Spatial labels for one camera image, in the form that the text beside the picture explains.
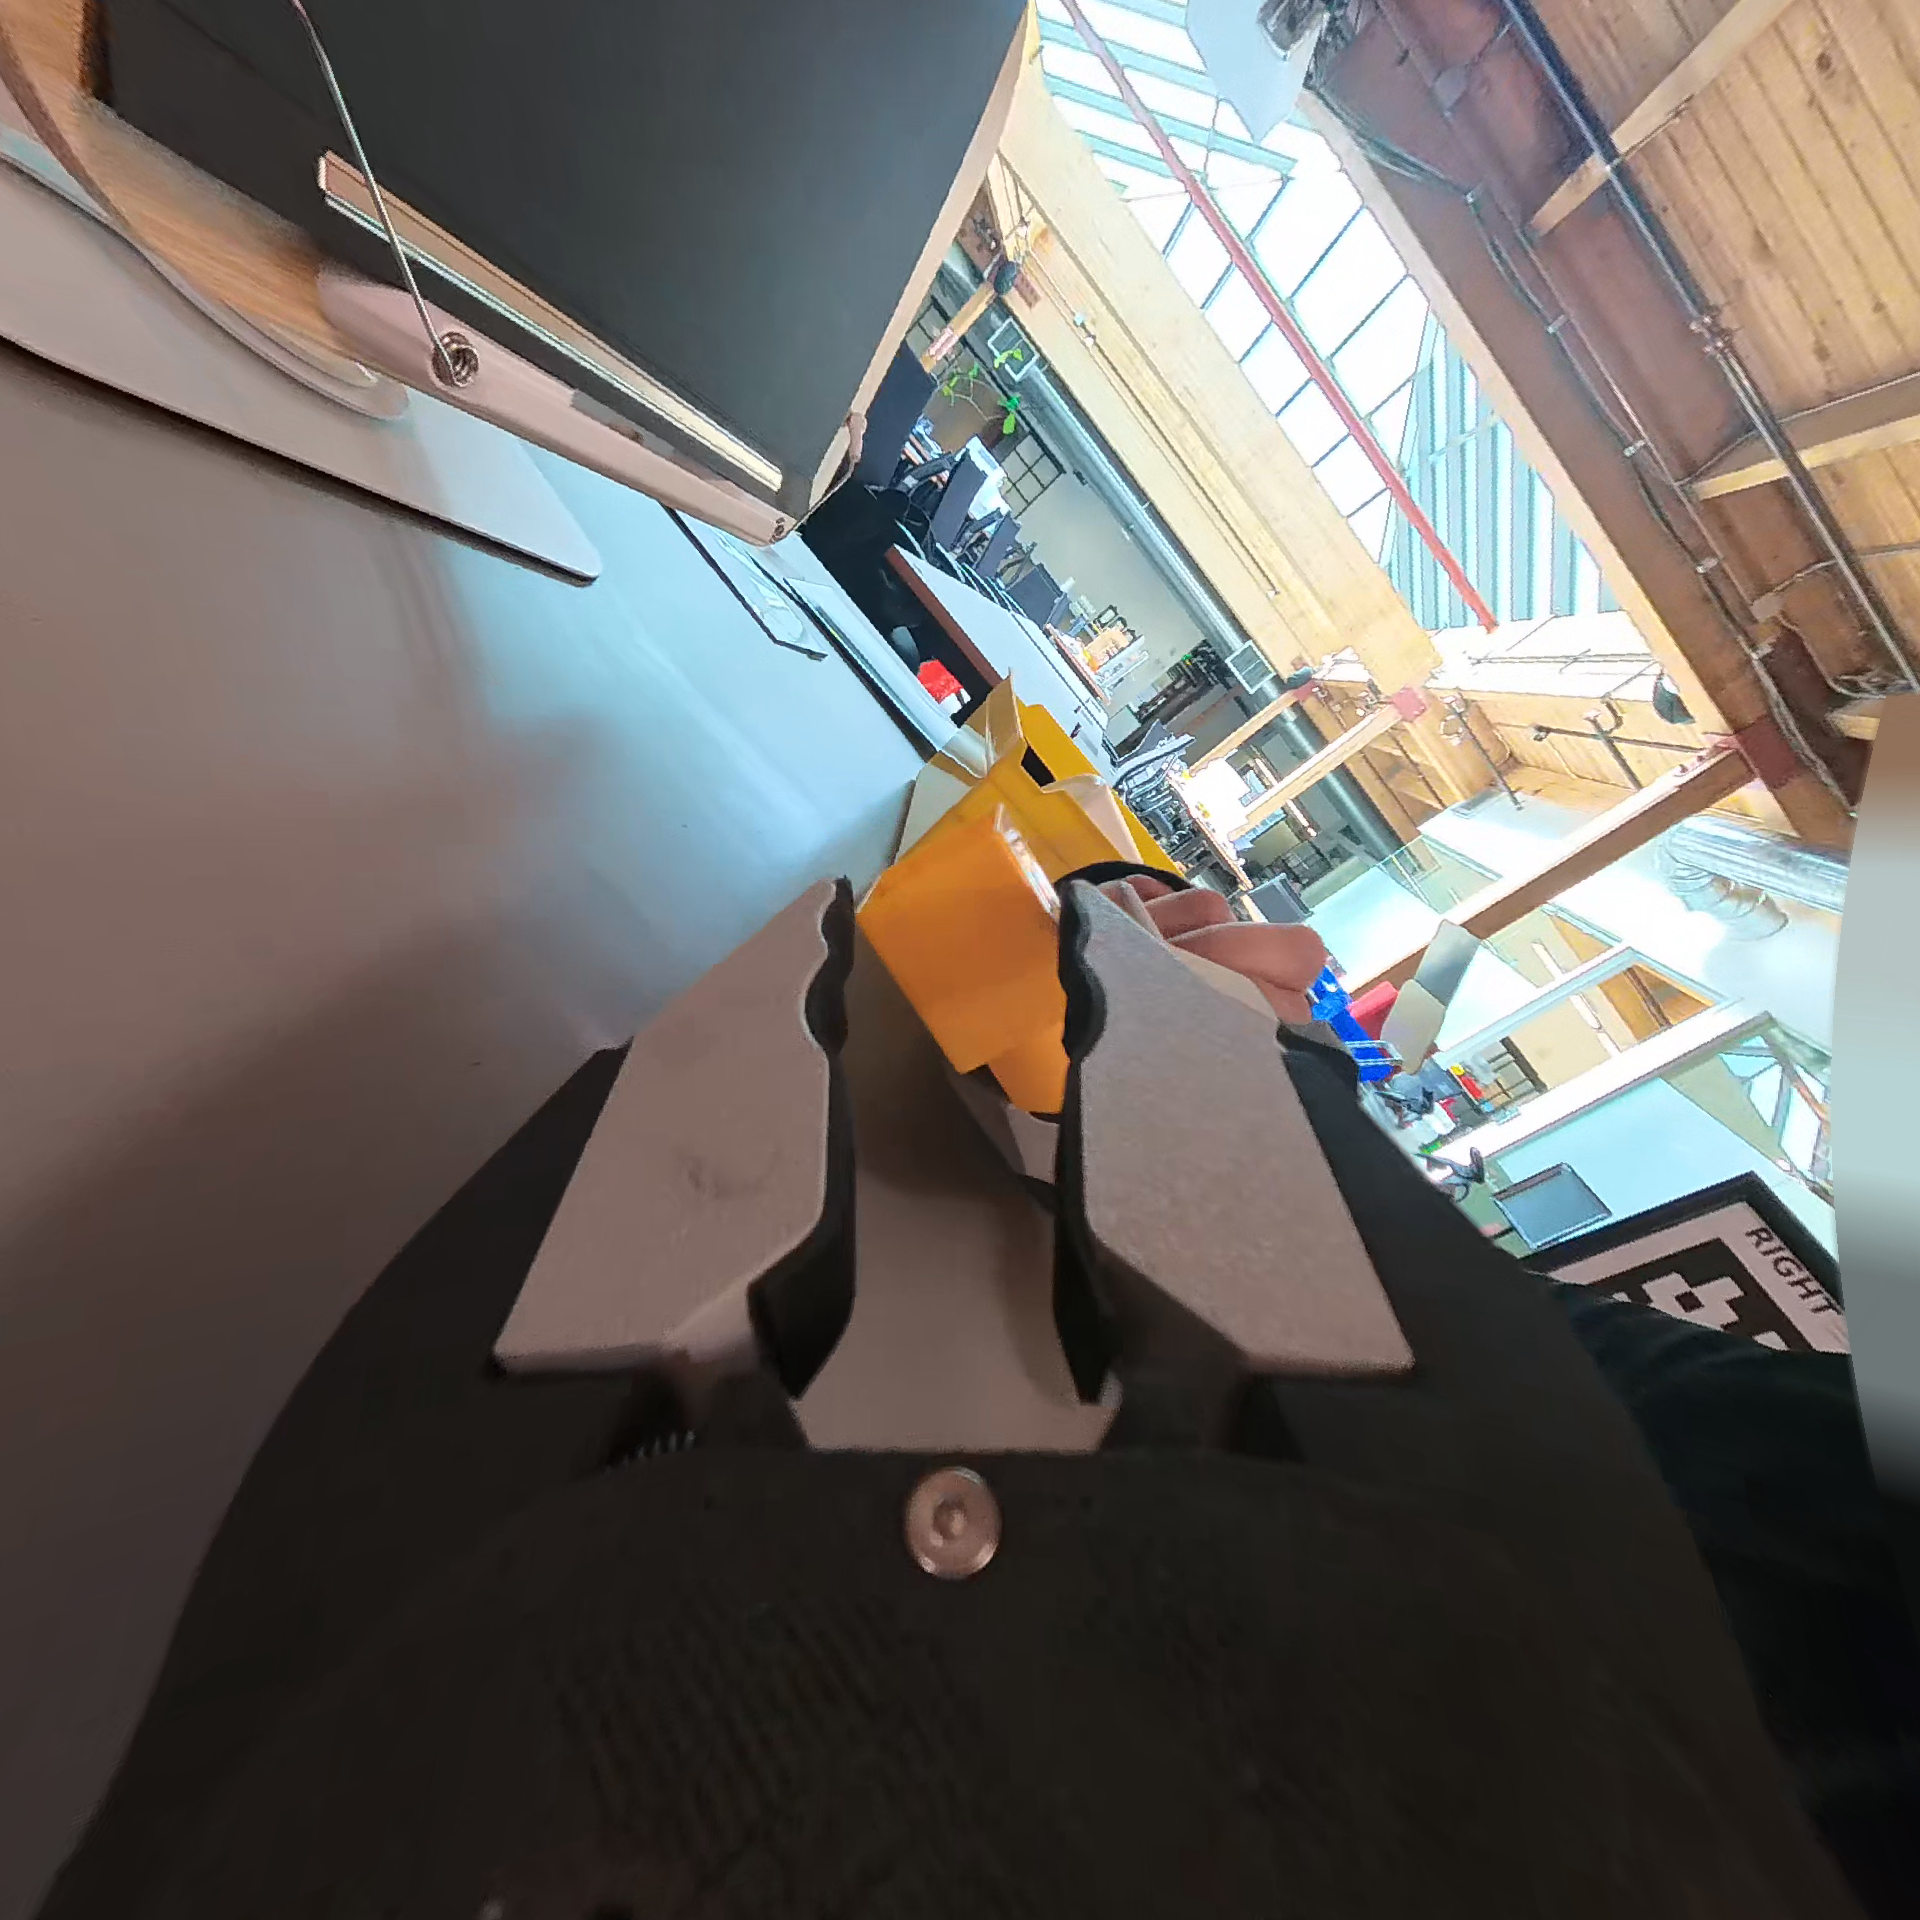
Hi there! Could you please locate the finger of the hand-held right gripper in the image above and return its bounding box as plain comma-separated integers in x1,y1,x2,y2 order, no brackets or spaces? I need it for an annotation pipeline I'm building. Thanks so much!
948,1057,1057,1193

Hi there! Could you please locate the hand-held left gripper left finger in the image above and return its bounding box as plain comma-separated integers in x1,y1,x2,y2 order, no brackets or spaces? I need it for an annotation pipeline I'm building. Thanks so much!
491,873,864,1395

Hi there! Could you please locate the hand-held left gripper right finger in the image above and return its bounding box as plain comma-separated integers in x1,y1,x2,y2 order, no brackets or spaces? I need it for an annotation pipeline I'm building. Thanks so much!
1051,882,1415,1404

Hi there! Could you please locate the yellow toy building block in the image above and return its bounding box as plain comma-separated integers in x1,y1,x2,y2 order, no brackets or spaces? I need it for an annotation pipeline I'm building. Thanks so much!
855,803,1076,1113

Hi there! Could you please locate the person's right hand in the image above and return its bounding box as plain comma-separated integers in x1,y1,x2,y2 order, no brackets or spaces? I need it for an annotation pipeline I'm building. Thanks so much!
1112,873,1327,1027

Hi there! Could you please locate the grey panel on stand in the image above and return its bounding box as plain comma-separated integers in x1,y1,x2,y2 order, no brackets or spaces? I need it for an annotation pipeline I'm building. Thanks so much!
1378,919,1483,1076

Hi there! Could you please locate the yellow plastic bin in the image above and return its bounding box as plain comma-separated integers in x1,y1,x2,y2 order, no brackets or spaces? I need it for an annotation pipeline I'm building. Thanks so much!
901,677,1191,882

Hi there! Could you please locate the fiducial marker board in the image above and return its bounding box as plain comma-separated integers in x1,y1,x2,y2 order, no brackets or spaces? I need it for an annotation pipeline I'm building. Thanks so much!
1527,1175,1852,1350

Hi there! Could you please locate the clear plastic sheet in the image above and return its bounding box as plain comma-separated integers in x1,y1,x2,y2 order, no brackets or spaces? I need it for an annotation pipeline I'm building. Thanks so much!
665,507,828,658

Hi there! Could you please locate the black board on white stand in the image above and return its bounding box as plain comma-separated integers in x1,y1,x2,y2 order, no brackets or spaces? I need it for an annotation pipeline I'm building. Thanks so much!
0,0,1036,585

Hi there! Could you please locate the silver air duct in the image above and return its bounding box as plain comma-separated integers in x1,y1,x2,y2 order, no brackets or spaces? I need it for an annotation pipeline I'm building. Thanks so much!
1659,817,1852,913

